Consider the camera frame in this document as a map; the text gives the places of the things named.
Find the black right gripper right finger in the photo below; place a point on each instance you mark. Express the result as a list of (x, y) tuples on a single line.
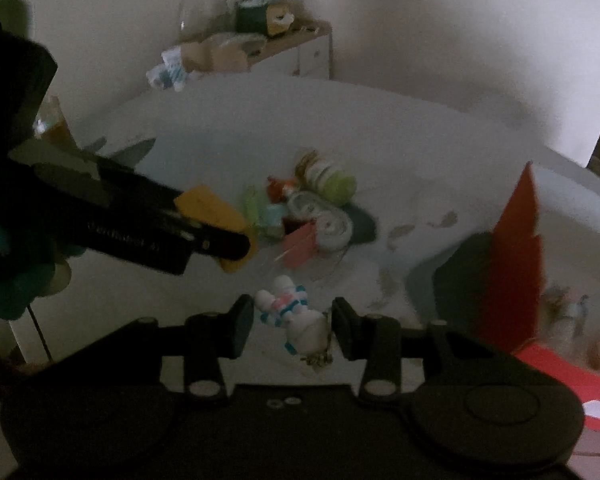
[(363, 337)]

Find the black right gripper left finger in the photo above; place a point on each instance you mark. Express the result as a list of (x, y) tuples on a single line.
[(220, 334)]

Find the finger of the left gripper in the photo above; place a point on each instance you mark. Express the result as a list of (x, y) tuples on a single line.
[(135, 219)]

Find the striped astronaut figure toy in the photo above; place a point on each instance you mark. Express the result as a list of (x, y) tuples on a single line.
[(287, 307)]

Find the dark green round pad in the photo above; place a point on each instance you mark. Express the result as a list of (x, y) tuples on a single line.
[(364, 226)]

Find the grey correction tape dispenser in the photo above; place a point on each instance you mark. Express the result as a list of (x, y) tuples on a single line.
[(333, 226)]

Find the green highlighter pen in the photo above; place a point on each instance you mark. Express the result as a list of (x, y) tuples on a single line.
[(251, 199)]

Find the orange toy figure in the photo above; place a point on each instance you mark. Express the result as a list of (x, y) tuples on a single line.
[(279, 190)]

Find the white blue tube package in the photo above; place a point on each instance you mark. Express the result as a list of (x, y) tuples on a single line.
[(170, 74)]

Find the green lidded snack jar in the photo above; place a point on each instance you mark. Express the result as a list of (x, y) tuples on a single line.
[(326, 178)]

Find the brown paper bag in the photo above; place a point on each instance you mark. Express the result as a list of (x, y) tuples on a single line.
[(209, 58)]

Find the red and white cardboard box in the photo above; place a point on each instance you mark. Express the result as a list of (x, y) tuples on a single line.
[(548, 234)]

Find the pink blue toy figure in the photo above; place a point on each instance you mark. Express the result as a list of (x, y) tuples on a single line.
[(562, 318)]

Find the white wooden dresser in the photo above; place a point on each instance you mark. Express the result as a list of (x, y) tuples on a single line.
[(303, 52)]

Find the green tissue box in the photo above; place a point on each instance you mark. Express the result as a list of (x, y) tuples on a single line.
[(269, 18)]

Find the orange handled tool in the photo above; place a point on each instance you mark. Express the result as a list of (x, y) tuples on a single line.
[(299, 243)]

